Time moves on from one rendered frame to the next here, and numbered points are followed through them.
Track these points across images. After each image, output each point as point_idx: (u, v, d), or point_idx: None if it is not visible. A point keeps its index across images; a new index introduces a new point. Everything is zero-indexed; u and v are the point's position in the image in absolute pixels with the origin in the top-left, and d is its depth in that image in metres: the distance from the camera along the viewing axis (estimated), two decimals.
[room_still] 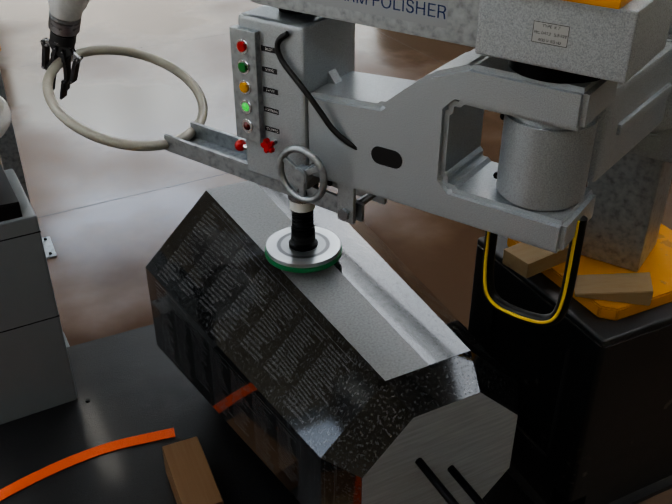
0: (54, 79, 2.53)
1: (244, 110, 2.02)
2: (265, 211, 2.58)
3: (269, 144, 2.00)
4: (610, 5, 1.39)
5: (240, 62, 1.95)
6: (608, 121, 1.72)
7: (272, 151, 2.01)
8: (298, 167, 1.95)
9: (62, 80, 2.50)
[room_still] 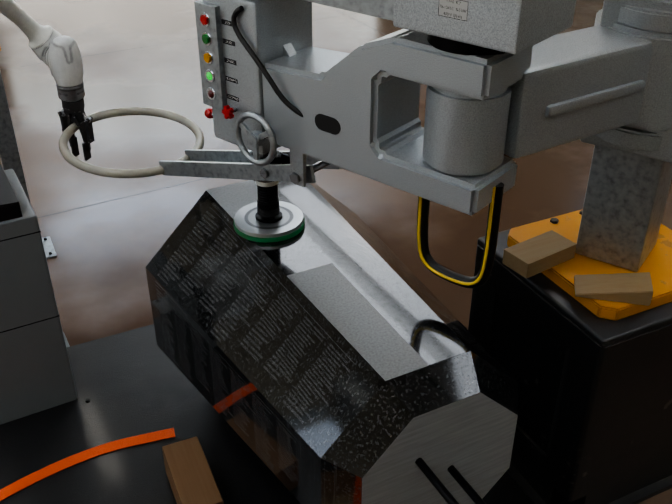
0: (76, 144, 2.94)
1: (208, 79, 2.21)
2: None
3: (228, 111, 2.18)
4: None
5: (203, 34, 2.14)
6: (527, 100, 1.83)
7: (231, 117, 2.19)
8: (251, 132, 2.13)
9: (82, 143, 2.89)
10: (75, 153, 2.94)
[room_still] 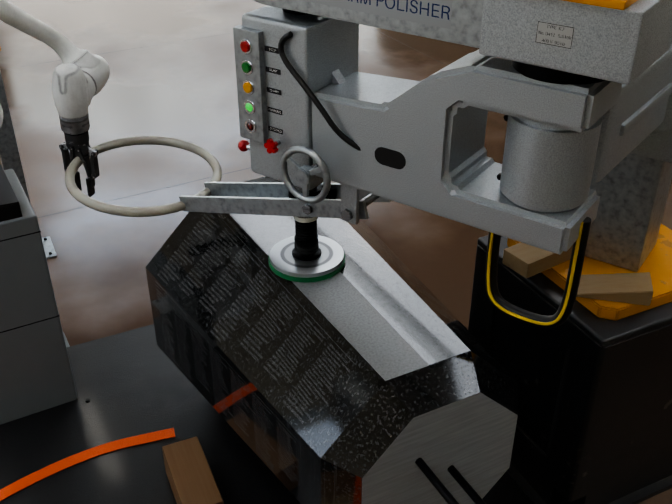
0: (78, 179, 2.70)
1: (248, 110, 2.02)
2: None
3: (272, 144, 2.00)
4: (615, 6, 1.38)
5: (244, 62, 1.95)
6: (612, 122, 1.72)
7: (275, 151, 2.00)
8: (301, 167, 1.95)
9: (86, 178, 2.66)
10: None
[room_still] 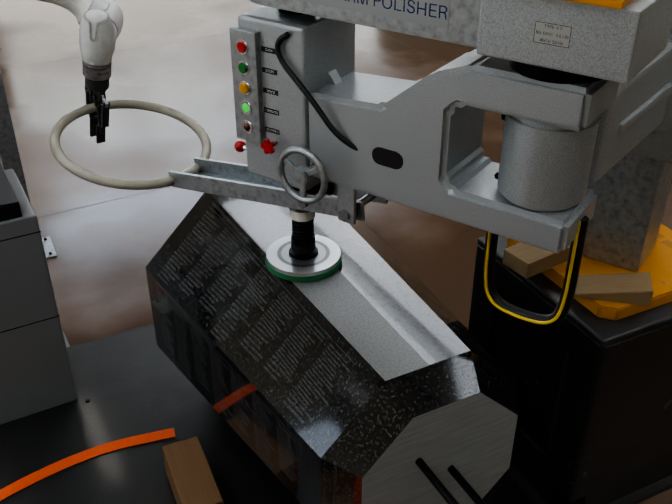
0: (96, 124, 2.72)
1: (244, 111, 2.01)
2: (265, 211, 2.58)
3: (269, 145, 2.00)
4: (613, 5, 1.39)
5: (240, 63, 1.95)
6: (609, 121, 1.72)
7: (272, 152, 2.00)
8: (298, 168, 1.95)
9: (97, 124, 2.68)
10: (93, 133, 2.74)
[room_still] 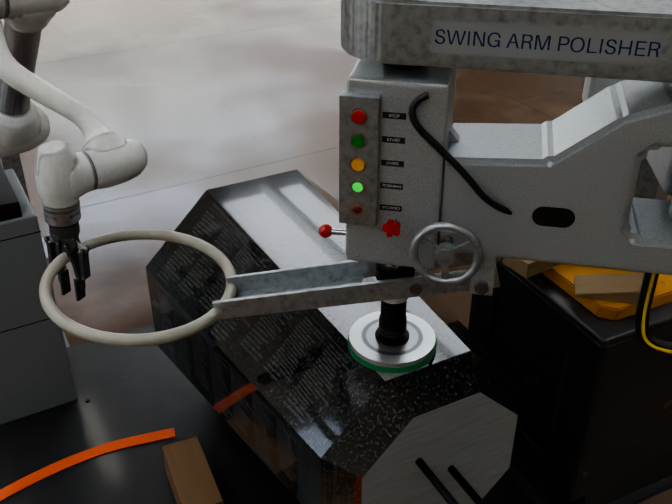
0: (67, 278, 2.19)
1: (356, 191, 1.65)
2: (265, 211, 2.58)
3: (396, 226, 1.66)
4: None
5: (355, 136, 1.59)
6: None
7: (399, 233, 1.67)
8: (444, 247, 1.64)
9: (74, 278, 2.15)
10: (65, 290, 2.20)
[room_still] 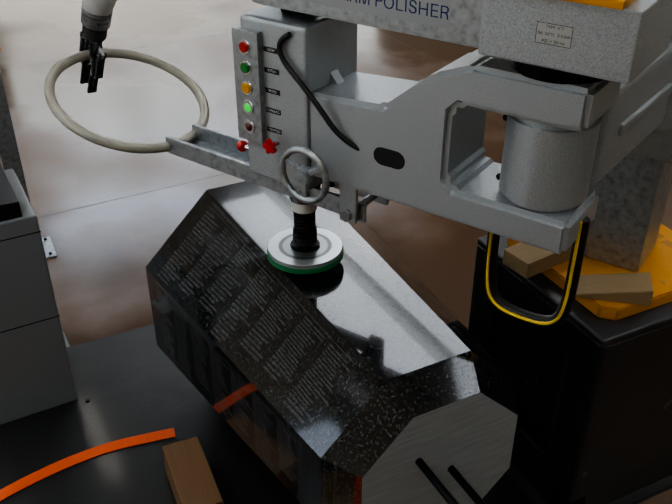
0: (88, 72, 2.63)
1: (246, 111, 2.01)
2: (265, 211, 2.58)
3: (271, 145, 2.00)
4: (614, 6, 1.38)
5: (242, 63, 1.95)
6: (611, 122, 1.72)
7: (274, 152, 2.00)
8: (300, 168, 1.95)
9: (90, 74, 2.58)
10: (83, 80, 2.64)
